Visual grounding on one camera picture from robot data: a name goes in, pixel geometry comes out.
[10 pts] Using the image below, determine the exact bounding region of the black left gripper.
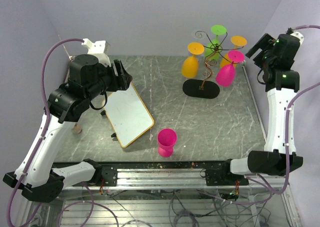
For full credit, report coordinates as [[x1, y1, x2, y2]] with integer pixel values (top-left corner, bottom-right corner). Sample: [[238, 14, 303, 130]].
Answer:
[[85, 58, 133, 101]]

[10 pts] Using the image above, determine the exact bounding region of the pink wine glass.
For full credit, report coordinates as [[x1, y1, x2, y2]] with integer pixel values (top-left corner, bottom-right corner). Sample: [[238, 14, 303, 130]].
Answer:
[[157, 128, 178, 158], [215, 50, 245, 87]]

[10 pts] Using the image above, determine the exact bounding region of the pink wine glass front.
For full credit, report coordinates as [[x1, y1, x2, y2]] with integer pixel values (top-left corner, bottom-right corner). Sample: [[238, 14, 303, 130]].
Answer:
[[157, 128, 178, 158]]

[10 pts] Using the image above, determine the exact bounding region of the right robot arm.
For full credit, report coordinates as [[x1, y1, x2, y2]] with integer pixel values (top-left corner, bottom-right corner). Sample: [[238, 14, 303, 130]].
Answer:
[[200, 30, 304, 186]]

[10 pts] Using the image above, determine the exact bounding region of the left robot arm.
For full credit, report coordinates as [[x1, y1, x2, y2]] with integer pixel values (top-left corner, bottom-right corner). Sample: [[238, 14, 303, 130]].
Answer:
[[3, 54, 133, 203]]

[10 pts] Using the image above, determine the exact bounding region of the orange wine glass right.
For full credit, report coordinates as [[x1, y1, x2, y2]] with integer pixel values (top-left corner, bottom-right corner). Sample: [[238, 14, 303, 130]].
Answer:
[[219, 35, 248, 68]]

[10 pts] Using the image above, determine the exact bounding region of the orange wine glass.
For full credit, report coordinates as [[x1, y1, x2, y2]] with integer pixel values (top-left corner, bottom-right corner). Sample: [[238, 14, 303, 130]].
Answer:
[[181, 42, 205, 79], [219, 35, 248, 68]]

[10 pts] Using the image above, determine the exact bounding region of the green wine glass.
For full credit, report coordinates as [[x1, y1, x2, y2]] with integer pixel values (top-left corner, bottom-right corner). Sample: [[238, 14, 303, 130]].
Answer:
[[204, 24, 228, 61]]

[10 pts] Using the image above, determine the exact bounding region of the orange wine glass left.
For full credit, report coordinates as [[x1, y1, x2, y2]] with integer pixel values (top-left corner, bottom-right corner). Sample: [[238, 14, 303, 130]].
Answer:
[[181, 42, 205, 79]]

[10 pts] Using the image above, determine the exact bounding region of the yellow-framed whiteboard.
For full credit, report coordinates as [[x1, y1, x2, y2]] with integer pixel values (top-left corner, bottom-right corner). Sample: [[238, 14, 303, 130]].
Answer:
[[102, 83, 155, 148]]

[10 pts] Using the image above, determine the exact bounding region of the pink-capped bottle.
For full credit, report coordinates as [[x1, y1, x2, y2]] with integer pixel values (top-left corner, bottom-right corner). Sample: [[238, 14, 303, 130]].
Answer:
[[71, 123, 82, 134]]

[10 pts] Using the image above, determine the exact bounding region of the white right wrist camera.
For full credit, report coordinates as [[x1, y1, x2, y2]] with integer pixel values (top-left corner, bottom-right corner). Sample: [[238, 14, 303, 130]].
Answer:
[[286, 27, 305, 45]]

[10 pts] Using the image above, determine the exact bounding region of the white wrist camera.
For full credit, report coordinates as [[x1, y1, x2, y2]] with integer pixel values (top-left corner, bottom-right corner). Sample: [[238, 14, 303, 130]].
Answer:
[[286, 27, 305, 45], [81, 38, 111, 66]]

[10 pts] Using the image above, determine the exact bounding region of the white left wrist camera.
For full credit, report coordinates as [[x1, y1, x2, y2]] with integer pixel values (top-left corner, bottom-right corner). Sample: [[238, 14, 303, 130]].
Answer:
[[81, 38, 111, 66]]

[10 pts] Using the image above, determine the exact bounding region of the copper wire glass rack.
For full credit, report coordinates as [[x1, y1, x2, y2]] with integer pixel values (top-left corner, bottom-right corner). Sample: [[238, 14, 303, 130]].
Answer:
[[182, 30, 238, 100]]

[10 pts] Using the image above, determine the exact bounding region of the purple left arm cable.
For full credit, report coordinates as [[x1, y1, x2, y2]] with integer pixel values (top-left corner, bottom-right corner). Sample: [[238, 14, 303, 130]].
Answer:
[[6, 38, 86, 227]]

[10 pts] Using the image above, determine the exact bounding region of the aluminium mounting rail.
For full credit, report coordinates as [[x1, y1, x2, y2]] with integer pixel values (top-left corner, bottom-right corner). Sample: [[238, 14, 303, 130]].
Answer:
[[57, 161, 271, 190]]

